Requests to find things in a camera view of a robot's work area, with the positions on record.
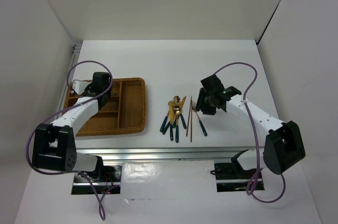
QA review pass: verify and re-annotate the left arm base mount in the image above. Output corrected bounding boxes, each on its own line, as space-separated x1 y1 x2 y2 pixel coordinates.
71 153 122 195

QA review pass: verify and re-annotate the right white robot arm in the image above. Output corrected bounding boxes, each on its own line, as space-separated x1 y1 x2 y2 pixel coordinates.
197 74 306 178

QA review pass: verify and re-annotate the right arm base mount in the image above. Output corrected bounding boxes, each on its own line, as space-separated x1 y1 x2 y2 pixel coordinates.
210 150 256 192

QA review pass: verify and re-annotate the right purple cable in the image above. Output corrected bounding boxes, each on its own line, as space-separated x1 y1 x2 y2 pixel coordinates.
212 61 287 203

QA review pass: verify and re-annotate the aluminium table rail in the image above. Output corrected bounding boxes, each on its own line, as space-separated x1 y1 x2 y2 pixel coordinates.
77 147 247 162

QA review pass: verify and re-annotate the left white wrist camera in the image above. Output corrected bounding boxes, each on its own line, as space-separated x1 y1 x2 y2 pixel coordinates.
70 80 91 95

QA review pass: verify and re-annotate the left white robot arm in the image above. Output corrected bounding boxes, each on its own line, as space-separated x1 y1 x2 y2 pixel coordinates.
30 72 112 181

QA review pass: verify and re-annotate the wicker cutlery tray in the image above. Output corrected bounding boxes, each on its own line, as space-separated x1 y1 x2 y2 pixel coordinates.
77 78 147 137

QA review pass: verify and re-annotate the copper chopstick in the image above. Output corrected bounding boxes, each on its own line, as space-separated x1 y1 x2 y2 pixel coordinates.
189 101 193 142
186 96 192 137

